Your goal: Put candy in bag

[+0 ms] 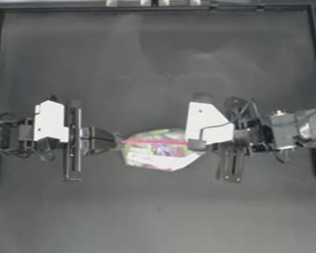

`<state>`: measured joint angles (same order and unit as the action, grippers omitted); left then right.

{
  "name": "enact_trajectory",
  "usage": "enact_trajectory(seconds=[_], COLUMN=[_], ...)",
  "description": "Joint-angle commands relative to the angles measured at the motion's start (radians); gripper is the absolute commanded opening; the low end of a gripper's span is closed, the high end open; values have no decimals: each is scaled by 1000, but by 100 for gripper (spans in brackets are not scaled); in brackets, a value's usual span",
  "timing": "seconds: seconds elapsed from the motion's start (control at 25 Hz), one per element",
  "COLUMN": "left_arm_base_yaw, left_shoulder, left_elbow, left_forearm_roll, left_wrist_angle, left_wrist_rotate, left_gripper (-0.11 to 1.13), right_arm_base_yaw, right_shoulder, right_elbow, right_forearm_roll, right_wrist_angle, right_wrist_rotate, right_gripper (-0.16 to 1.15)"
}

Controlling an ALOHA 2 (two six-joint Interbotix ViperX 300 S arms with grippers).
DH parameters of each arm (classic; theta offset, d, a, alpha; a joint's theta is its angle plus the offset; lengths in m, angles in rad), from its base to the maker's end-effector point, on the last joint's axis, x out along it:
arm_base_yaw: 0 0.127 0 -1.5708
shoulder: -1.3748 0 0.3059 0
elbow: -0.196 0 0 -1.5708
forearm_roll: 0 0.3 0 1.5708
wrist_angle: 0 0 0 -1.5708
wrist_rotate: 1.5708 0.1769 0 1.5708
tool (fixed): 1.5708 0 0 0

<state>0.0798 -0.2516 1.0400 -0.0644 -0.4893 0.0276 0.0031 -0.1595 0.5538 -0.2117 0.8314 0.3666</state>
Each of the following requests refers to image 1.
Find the black table frame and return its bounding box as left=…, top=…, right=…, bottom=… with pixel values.
left=0, top=0, right=316, bottom=187

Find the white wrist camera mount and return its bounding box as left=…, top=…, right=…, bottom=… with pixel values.
left=184, top=101, right=236, bottom=146
left=33, top=99, right=70, bottom=144

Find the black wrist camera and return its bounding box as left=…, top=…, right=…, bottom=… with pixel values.
left=186, top=137, right=208, bottom=152
left=34, top=137, right=62, bottom=162

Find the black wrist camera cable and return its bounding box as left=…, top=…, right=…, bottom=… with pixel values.
left=198, top=97, right=261, bottom=141

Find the clear bag with pink zip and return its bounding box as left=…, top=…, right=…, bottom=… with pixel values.
left=118, top=127, right=205, bottom=173

